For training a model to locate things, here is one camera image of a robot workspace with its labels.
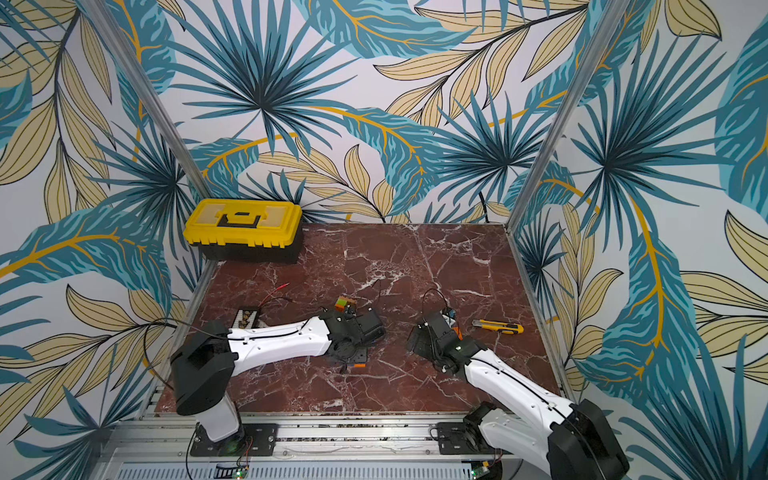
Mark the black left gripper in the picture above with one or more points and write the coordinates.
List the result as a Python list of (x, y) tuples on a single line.
[(362, 357)]

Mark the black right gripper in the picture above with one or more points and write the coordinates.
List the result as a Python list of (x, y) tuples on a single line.
[(424, 336)]

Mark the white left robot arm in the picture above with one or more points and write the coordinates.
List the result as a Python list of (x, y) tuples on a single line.
[(201, 369)]

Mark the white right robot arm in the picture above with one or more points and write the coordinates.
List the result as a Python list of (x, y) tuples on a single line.
[(563, 439)]

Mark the yellow utility knife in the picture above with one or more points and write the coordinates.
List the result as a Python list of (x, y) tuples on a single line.
[(499, 327)]

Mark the yellow black toolbox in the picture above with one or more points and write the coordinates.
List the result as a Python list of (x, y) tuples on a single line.
[(246, 230)]

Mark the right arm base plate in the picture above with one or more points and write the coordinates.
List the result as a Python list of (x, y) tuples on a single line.
[(456, 438)]

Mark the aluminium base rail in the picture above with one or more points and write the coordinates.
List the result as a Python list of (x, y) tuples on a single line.
[(309, 447)]

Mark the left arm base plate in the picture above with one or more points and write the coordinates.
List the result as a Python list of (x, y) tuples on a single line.
[(250, 440)]

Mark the aluminium corner post right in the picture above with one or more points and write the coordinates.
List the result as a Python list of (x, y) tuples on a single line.
[(609, 22)]

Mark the aluminium corner post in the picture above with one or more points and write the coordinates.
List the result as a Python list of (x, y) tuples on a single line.
[(107, 27), (609, 22)]

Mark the aluminium corner post left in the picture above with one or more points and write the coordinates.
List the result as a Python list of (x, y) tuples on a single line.
[(107, 27)]

